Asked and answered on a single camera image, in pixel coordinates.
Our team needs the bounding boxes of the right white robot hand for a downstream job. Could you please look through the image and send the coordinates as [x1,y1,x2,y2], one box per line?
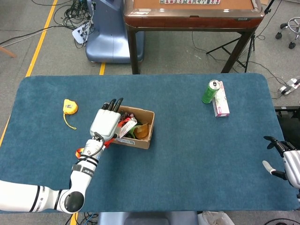
[262,135,300,189]

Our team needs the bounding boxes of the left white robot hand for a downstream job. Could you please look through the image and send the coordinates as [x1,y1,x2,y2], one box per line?
[90,97,124,139]

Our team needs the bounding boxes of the orange lanyard with badge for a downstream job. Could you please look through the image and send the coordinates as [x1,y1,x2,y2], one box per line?
[75,116,138,158]

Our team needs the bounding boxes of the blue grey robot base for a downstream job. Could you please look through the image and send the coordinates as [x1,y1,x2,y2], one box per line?
[85,0,145,63]

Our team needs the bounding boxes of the brown cardboard box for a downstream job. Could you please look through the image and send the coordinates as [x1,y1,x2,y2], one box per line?
[103,102,156,150]

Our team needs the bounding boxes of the bunch of purple grapes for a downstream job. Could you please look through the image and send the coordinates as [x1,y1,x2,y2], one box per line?
[120,112,135,122]

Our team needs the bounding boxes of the green plastic object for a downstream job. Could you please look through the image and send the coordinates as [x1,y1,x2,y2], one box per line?
[126,125,141,138]

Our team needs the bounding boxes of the orange translucent bowl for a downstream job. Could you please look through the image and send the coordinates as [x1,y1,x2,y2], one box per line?
[133,123,150,140]

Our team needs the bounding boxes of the yellow tape measure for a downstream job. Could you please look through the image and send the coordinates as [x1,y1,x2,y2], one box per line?
[62,98,79,130]

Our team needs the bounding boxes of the white power strip grey buttons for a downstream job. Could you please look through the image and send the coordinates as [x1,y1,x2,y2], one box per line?
[278,78,300,96]

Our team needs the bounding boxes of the white power strip with plugs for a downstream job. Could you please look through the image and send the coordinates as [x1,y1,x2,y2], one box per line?
[72,20,94,45]

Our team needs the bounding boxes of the blue felt table mat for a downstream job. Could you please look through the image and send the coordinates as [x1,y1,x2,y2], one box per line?
[0,73,300,214]

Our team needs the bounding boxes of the pink and white carton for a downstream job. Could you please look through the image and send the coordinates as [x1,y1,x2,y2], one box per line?
[212,81,230,118]

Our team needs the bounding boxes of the clear plastic bag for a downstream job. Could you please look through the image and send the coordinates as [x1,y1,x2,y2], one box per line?
[198,210,233,225]

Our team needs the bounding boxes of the grey blue robot torso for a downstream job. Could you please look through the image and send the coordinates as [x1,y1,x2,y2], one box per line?
[97,211,199,225]

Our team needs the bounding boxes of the green drink can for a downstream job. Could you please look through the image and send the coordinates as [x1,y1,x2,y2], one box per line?
[201,79,221,105]

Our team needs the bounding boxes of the black tripod stand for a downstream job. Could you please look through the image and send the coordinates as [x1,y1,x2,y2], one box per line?
[206,0,276,73]

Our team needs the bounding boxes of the light wooden leg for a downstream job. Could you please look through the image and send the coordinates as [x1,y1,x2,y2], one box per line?
[0,45,17,58]

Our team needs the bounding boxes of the brown mahjong table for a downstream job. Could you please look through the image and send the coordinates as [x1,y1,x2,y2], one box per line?
[123,0,265,75]

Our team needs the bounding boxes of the chrome rolling stool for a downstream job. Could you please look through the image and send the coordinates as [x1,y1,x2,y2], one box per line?
[275,16,300,49]

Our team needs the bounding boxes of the row of face-up mahjong tiles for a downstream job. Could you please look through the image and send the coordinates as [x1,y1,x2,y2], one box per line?
[160,0,221,5]

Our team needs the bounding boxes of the black equipment frame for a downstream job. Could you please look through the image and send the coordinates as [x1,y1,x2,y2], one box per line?
[274,105,300,146]

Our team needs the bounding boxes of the tangle of black cables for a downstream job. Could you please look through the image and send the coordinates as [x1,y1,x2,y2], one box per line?
[53,0,94,31]

